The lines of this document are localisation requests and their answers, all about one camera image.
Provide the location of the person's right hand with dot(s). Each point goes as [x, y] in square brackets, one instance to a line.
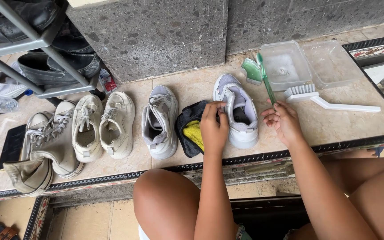
[287, 125]

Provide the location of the person's left hand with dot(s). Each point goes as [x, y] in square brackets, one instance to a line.
[213, 133]

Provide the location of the person's right fingers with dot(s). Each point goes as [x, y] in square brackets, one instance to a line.
[270, 115]

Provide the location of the grey white chunky sneaker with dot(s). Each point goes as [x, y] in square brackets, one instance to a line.
[160, 120]
[242, 130]

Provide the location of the green toothbrush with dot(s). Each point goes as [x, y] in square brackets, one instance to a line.
[266, 78]

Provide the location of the green white sponge brush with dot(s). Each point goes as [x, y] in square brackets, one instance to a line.
[252, 70]

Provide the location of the clear plastic container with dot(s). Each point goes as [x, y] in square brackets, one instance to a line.
[285, 65]

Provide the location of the clear plastic lid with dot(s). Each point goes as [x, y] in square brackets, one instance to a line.
[332, 63]

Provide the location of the grey yellow microfiber cloth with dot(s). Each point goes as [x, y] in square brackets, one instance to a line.
[190, 136]

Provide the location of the blue flip-flop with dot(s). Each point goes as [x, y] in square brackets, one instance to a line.
[379, 151]

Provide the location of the person's right leg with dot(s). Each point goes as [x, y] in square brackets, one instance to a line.
[378, 186]

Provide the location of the person's leg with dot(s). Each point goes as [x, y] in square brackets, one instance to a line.
[378, 186]
[165, 206]

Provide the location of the person's left leg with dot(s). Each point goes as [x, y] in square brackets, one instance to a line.
[165, 206]

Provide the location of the cream low-top sneaker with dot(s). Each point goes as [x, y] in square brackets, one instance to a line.
[87, 133]
[118, 126]

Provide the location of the red white packet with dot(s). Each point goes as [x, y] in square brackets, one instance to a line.
[108, 83]

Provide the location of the beige high-top canvas shoe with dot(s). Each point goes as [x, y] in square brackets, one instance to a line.
[30, 175]
[57, 143]

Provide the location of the grey metal shoe rack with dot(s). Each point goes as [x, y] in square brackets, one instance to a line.
[42, 40]

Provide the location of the black phone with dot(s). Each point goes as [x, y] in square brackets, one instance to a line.
[12, 146]

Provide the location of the white mesh sneaker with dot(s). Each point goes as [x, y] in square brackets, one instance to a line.
[5, 86]

